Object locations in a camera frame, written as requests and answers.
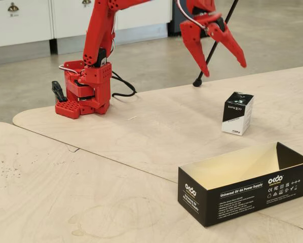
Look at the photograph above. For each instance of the dark grey pedestal cabinet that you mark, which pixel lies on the dark grey pedestal cabinet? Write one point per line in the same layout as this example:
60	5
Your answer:
174	22

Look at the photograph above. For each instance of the small white scrap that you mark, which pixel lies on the small white scrap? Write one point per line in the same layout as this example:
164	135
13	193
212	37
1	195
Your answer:
132	118

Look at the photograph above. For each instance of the red robot arm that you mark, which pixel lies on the red robot arm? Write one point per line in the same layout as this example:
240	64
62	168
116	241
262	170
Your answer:
98	38

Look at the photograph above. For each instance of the small black white box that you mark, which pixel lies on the small black white box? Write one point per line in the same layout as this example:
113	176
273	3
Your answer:
237	114

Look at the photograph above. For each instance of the black tripod leg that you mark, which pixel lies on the black tripod leg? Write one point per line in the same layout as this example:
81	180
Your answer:
197	82

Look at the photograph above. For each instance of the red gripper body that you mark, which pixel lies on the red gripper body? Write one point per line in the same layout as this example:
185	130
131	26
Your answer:
192	34

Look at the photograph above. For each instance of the black table clamp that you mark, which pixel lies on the black table clamp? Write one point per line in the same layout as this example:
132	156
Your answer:
57	88

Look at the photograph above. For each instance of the large open black box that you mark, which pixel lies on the large open black box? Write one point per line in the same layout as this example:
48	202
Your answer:
230	202

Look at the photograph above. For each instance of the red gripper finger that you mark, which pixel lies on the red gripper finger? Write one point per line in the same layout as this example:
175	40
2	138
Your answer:
197	53
227	41

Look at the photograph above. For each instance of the white cabinet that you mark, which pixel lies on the white cabinet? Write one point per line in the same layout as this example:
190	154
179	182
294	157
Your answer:
27	25

